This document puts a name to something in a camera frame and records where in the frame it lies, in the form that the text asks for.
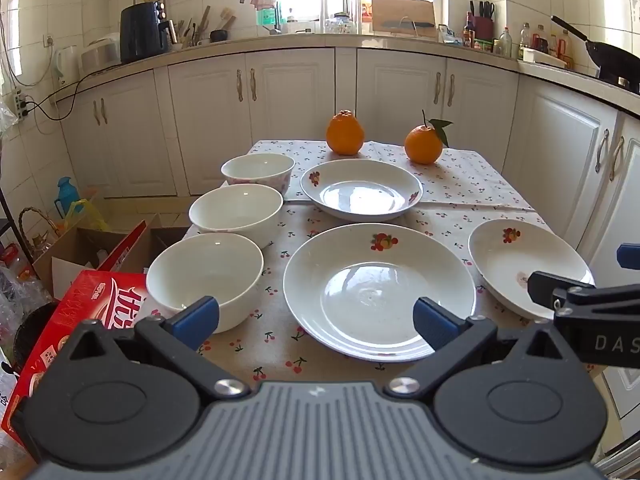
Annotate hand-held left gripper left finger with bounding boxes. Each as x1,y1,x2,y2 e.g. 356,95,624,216
64,296,251,402

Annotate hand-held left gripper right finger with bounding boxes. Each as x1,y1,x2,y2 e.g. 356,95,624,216
387,297,576,402

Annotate white bowl pink flowers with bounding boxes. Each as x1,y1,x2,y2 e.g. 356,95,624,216
221,153,296,195
146,232,265,333
189,183,284,249

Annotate white plate fruit print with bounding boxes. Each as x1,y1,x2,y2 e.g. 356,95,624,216
468,219,595,321
300,159,424,221
283,223,477,363

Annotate red cardboard box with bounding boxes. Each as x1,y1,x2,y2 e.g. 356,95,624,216
0,270,151,450

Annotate brown cardboard box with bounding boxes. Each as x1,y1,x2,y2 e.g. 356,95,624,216
32,214,162,301

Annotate cherry print tablecloth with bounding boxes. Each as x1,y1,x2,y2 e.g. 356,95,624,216
145,139,608,392

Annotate yellow plastic bag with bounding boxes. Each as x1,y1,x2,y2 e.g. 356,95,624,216
65,199,109,232

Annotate dark round container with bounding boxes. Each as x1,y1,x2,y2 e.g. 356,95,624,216
14,301,62,376

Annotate wicker basket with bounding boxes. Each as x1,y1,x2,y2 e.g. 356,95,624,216
19,206,62,261

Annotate blue thermos jug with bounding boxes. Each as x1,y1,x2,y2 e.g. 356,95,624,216
55,176,84,219

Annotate orange with green leaf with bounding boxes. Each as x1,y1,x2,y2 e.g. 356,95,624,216
404,110,454,165

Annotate black wok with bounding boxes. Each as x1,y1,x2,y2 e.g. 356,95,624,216
551,15,640,92

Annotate knob-topped orange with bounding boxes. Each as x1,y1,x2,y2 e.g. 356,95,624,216
326,109,365,156

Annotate white condiment tray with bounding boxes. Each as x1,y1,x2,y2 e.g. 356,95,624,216
521,48,569,69

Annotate white kitchen cabinets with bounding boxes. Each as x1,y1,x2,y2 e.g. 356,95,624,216
56,46,640,291

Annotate dark red knife block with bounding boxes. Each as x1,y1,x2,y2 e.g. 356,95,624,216
472,1,496,41

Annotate white rice cooker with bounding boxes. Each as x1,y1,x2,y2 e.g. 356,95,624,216
80,34,122,77

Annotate white electric kettle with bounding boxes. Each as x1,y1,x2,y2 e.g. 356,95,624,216
54,46,81,87

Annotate black air fryer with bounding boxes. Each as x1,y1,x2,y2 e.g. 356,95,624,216
120,1,177,65

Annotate beige kitchen countertop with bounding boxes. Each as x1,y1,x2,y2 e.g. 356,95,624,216
52,32,640,111

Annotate wooden cutting board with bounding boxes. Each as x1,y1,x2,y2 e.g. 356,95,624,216
371,0,437,37

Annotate glass jar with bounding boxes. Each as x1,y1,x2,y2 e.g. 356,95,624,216
325,12,359,35

